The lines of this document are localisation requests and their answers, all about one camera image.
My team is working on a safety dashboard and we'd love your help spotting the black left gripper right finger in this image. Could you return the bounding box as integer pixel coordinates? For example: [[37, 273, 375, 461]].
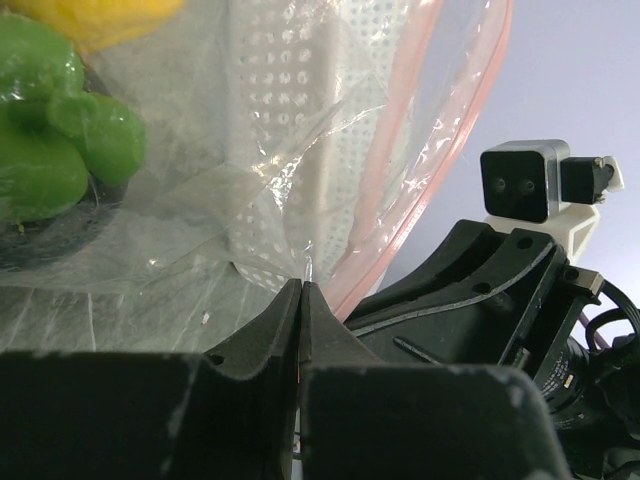
[[300, 282, 570, 479]]

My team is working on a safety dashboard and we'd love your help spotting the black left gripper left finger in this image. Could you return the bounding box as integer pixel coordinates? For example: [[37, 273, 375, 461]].
[[1, 280, 302, 479]]

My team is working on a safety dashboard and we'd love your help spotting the clear zip top bag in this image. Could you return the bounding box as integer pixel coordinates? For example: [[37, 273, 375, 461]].
[[1, 1, 512, 353]]

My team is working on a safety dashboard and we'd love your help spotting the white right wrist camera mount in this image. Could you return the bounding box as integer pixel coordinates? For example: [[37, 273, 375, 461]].
[[480, 139, 624, 264]]

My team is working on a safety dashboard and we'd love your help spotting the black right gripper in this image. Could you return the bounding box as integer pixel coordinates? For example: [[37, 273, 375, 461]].
[[345, 220, 605, 415]]

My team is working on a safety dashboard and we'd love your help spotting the yellow lemon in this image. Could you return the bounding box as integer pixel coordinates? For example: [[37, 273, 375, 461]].
[[1, 0, 185, 52]]

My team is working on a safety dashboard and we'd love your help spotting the white perforated plastic basket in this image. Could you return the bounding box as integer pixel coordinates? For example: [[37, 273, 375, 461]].
[[225, 1, 417, 292]]

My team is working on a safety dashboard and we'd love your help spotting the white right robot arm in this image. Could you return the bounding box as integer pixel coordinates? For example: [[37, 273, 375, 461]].
[[346, 220, 639, 479]]

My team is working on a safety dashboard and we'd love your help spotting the dark purple mangosteen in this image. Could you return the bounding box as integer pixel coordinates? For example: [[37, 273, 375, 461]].
[[1, 10, 146, 273]]

